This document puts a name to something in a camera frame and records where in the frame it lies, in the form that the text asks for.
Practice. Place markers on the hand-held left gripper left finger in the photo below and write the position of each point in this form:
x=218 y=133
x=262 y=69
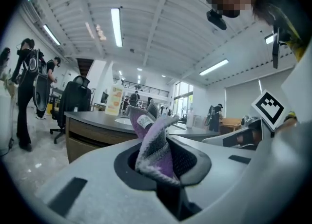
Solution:
x=97 y=169

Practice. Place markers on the long ceiling light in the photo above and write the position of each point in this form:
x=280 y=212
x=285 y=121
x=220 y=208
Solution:
x=51 y=34
x=214 y=67
x=269 y=39
x=117 y=27

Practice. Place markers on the white sink basin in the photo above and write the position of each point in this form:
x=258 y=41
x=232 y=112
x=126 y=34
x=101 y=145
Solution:
x=124 y=120

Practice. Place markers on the black balcony railing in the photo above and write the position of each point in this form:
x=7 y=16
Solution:
x=146 y=89

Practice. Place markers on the wood-grain cabinet door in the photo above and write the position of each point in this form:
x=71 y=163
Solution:
x=83 y=147

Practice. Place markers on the wooden table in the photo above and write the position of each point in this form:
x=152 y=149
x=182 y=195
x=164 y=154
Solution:
x=230 y=124

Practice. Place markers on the black head-mounted camera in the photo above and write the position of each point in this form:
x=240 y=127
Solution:
x=217 y=19

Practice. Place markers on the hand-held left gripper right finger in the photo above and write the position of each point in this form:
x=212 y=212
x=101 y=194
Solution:
x=219 y=167

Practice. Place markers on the large cream pump bottle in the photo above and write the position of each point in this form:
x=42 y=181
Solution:
x=114 y=100

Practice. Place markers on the purple grey cloth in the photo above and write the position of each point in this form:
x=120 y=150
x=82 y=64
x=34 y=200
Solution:
x=156 y=145

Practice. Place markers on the person's right forearm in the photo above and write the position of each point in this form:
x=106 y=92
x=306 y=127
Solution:
x=287 y=123

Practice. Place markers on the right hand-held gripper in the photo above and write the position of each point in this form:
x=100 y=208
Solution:
x=268 y=107

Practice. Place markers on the dark wooden vanity cabinet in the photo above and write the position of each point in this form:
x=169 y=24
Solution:
x=97 y=125

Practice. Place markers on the black office chair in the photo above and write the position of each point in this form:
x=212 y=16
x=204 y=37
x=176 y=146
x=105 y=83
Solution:
x=73 y=96

